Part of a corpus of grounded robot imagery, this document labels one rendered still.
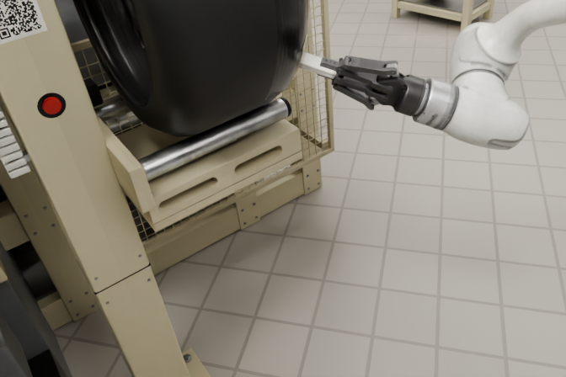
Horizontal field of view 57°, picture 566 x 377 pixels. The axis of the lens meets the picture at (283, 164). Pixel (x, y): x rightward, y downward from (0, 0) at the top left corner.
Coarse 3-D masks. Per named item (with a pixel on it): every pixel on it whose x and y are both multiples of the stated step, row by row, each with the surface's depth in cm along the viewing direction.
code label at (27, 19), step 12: (0, 0) 77; (12, 0) 78; (24, 0) 79; (0, 12) 78; (12, 12) 79; (24, 12) 80; (36, 12) 81; (0, 24) 78; (12, 24) 79; (24, 24) 80; (36, 24) 81; (0, 36) 79; (12, 36) 80; (24, 36) 81
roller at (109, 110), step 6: (108, 102) 117; (114, 102) 118; (120, 102) 118; (96, 108) 116; (102, 108) 116; (108, 108) 117; (114, 108) 117; (120, 108) 118; (126, 108) 119; (102, 114) 116; (108, 114) 117; (114, 114) 118; (120, 114) 120; (102, 120) 117
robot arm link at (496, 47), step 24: (552, 0) 85; (480, 24) 108; (504, 24) 98; (528, 24) 93; (552, 24) 89; (456, 48) 108; (480, 48) 101; (504, 48) 100; (456, 72) 105; (504, 72) 102
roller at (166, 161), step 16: (256, 112) 107; (272, 112) 108; (288, 112) 111; (224, 128) 104; (240, 128) 105; (256, 128) 107; (176, 144) 100; (192, 144) 101; (208, 144) 102; (224, 144) 104; (144, 160) 97; (160, 160) 98; (176, 160) 99; (192, 160) 102
